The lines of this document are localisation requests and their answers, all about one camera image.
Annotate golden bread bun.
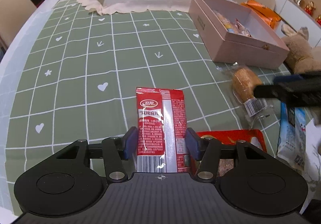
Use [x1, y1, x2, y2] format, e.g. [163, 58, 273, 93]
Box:
[217, 62, 273, 129]

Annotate red spicy strip packet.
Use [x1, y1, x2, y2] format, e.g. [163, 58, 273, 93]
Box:
[136, 87, 191, 173]

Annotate large red sausage snack pack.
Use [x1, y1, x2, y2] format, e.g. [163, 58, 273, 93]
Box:
[196, 129, 267, 177]

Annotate blue white snack bag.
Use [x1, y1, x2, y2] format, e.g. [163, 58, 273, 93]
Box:
[277, 103, 306, 171]

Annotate long blue biscuit pack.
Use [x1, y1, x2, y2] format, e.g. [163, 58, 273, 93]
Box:
[214, 11, 239, 34]

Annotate brown plush teddy bear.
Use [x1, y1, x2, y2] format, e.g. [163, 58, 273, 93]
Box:
[282, 27, 320, 74]

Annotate pink open gift box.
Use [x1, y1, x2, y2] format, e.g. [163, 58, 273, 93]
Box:
[189, 0, 290, 69]

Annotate orange snack bag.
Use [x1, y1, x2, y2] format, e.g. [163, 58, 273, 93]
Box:
[241, 0, 281, 29]

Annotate green grid tablecloth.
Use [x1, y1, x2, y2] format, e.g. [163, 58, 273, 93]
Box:
[4, 0, 309, 217]

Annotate beige chair left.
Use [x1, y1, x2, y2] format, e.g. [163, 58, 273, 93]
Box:
[0, 0, 37, 50]

